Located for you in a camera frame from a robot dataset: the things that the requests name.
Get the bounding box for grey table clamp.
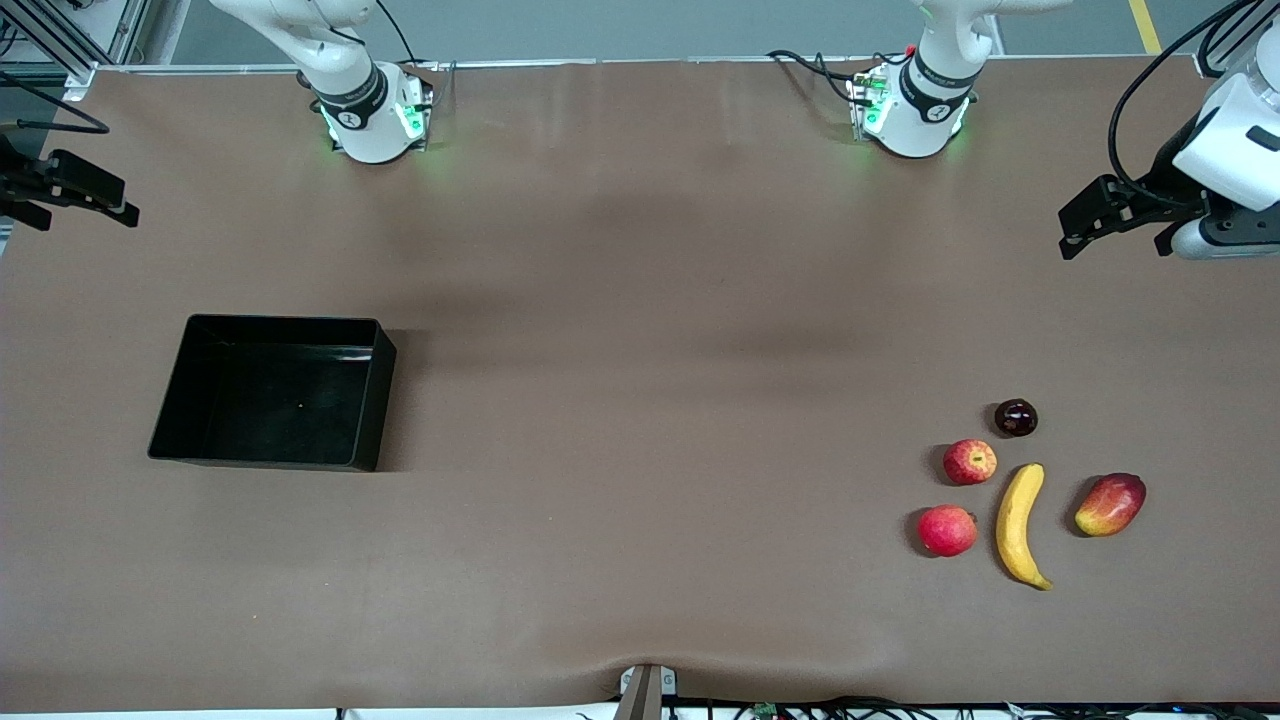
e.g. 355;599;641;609
619;664;679;720

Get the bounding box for black base cable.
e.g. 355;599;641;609
766;48;881;106

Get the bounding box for aluminium frame profile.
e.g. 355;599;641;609
0;0;151;101

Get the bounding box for red yellow apple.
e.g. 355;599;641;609
943;439;999;487

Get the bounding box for yellow banana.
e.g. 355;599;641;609
995;462;1055;592

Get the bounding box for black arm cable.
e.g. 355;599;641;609
1106;0;1263;209

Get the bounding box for round red apple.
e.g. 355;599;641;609
917;504;978;558

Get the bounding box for red yellow mango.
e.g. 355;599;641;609
1074;473;1147;538

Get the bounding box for brown table cover sheet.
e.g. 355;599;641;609
0;58;1280;713

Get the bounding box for black plastic box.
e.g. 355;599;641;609
148;314;398;473

